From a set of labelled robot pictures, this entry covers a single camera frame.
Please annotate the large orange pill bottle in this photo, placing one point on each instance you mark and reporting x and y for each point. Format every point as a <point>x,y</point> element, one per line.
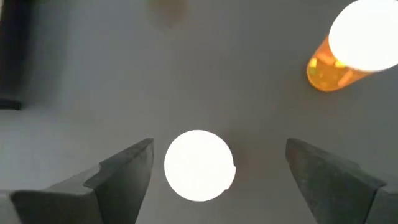
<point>360,37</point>
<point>199,165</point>

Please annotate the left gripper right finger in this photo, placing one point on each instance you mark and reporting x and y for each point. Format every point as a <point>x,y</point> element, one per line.
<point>335,193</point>

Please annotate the black table mat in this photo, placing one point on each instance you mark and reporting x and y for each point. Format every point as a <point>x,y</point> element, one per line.
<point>217,77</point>

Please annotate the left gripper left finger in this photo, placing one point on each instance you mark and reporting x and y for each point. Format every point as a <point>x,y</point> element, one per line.
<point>118,186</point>

